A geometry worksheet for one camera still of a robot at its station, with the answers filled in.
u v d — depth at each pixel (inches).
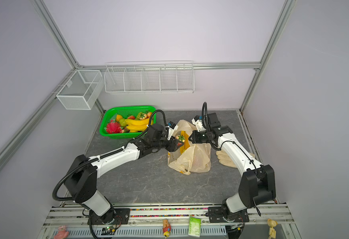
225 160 36.9
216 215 28.6
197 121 29.8
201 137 28.2
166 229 26.8
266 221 28.4
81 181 17.4
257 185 16.6
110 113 43.5
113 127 39.0
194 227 27.3
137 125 39.7
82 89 37.8
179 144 30.8
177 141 30.2
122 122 41.9
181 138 31.5
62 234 26.5
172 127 29.1
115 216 28.7
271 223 27.3
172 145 28.5
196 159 32.5
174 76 42.3
